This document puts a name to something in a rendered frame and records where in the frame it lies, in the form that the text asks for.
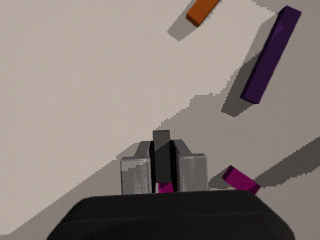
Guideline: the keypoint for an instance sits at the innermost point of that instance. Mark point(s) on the dark magenta block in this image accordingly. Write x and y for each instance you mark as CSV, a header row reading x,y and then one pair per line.
x,y
165,187
240,181

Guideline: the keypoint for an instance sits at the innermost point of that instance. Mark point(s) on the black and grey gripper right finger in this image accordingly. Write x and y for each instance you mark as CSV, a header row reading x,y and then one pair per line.
x,y
190,171

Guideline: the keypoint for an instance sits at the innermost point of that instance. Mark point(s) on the dark purple rod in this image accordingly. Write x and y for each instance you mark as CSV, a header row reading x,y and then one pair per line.
x,y
270,54

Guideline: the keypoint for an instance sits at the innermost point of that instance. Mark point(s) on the grey rectangular bar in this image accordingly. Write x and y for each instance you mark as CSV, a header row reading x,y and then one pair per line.
x,y
161,140

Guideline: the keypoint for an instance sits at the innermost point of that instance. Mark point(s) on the orange rod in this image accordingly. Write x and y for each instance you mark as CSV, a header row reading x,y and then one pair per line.
x,y
200,10

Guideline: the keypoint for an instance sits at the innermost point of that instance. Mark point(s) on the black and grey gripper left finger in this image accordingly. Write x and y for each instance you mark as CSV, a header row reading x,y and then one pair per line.
x,y
138,174

